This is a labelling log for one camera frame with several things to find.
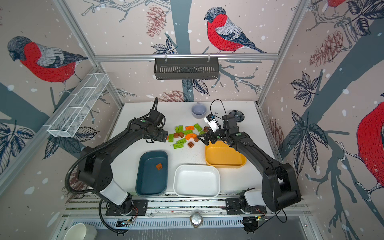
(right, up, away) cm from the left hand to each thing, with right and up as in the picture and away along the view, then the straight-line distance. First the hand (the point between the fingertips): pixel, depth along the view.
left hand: (158, 136), depth 88 cm
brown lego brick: (+30, +3, +17) cm, 34 cm away
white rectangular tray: (+21, -24, -6) cm, 33 cm away
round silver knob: (+23, -31, -26) cm, 47 cm away
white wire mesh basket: (-40, +11, -15) cm, 44 cm away
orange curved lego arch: (+17, -2, +13) cm, 21 cm away
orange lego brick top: (+18, +3, +18) cm, 26 cm away
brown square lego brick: (+1, -18, -2) cm, 18 cm away
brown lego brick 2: (+10, -1, +13) cm, 16 cm away
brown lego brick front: (+19, -7, +8) cm, 22 cm away
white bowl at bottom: (-28, -39, -23) cm, 53 cm away
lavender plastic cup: (+25, +16, +24) cm, 38 cm away
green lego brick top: (+24, +4, +19) cm, 31 cm away
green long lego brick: (+11, -7, +8) cm, 15 cm away
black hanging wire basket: (+15, +47, +19) cm, 53 cm away
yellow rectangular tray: (+38, -12, +3) cm, 40 cm away
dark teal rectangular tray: (-3, -25, -6) cm, 25 cm away
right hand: (+27, +2, -4) cm, 27 cm away
